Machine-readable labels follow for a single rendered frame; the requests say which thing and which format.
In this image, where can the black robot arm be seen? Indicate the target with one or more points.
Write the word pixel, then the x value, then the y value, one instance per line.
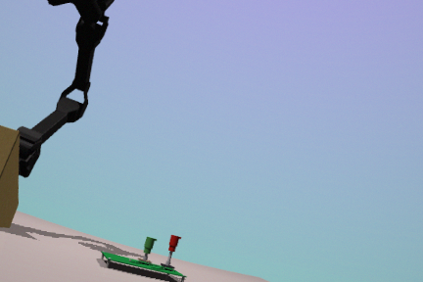
pixel 88 35

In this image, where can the green circuit board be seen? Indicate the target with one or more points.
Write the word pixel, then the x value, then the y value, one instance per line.
pixel 144 262

